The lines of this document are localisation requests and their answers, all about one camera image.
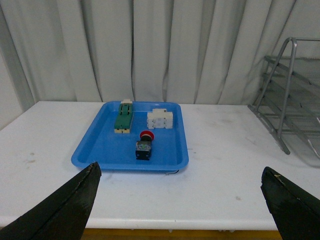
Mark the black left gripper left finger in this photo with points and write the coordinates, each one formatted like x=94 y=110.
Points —
x=63 y=215

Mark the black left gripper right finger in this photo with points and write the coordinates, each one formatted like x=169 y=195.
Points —
x=295 y=212

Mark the red emergency stop button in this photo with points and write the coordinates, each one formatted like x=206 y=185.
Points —
x=143 y=147

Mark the silver mesh three-tier rack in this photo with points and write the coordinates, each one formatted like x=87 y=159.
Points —
x=288 y=103

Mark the blue plastic tray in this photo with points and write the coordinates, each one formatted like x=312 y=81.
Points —
x=117 y=151

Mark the white terminal block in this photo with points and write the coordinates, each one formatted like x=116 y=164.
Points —
x=160 y=118

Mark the grey white curtain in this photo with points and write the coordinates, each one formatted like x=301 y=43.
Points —
x=182 y=51

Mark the green and cream switch block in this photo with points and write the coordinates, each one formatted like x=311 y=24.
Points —
x=123 y=122

